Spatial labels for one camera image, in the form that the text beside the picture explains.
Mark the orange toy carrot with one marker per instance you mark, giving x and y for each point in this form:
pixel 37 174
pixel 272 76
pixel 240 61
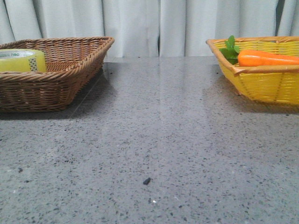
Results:
pixel 254 58

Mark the small black debris piece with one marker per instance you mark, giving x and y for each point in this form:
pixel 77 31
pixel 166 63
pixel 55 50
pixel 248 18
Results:
pixel 147 181

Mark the yellow woven basket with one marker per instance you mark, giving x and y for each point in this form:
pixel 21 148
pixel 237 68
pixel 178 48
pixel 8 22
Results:
pixel 270 84

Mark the yellow clear tape roll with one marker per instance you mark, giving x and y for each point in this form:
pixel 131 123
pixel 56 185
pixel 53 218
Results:
pixel 22 60

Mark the brown wicker basket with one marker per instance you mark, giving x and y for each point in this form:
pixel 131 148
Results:
pixel 71 62

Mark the white curtain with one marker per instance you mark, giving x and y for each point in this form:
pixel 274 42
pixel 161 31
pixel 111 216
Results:
pixel 150 28

